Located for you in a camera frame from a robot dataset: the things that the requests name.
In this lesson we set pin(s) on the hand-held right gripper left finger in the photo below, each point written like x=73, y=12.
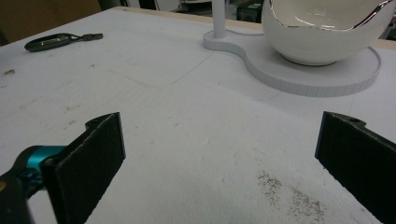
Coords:
x=84, y=168

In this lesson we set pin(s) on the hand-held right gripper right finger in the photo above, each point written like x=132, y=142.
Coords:
x=358, y=158

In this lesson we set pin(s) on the white egg-shaped bowl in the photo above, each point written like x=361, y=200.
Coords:
x=320, y=34

